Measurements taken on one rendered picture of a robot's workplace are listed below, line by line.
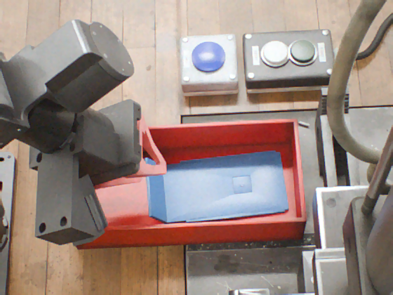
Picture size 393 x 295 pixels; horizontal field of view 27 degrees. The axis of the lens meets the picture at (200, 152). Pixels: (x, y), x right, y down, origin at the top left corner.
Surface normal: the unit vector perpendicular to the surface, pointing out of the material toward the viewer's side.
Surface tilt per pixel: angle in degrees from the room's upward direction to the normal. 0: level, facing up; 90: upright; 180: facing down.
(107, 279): 0
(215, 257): 0
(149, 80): 0
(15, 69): 30
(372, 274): 90
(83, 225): 59
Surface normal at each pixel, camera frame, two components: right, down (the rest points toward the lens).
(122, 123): -0.55, -0.32
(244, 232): 0.04, 0.91
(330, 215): -0.04, -0.42
